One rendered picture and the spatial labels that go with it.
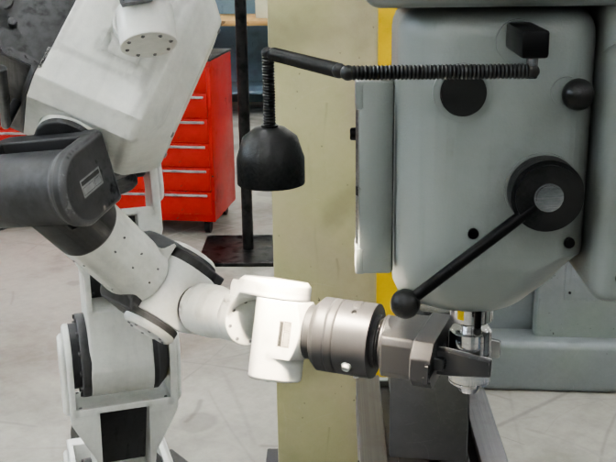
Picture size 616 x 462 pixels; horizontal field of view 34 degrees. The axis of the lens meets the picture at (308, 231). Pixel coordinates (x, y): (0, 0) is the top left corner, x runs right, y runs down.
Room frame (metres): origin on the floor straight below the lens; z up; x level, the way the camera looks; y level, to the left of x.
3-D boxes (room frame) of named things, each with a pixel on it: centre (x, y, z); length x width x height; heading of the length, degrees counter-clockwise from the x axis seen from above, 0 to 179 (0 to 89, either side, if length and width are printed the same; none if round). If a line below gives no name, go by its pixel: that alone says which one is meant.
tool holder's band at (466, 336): (1.05, -0.18, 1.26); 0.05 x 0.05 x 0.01
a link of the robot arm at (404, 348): (1.08, -0.10, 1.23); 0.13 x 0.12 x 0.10; 160
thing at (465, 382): (1.05, -0.18, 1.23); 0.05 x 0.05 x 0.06
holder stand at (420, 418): (1.49, -0.20, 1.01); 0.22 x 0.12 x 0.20; 170
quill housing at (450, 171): (1.05, -0.19, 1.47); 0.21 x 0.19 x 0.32; 178
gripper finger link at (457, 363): (1.02, -0.17, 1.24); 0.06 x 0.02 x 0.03; 70
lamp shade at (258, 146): (1.04, 0.04, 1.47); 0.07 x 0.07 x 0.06
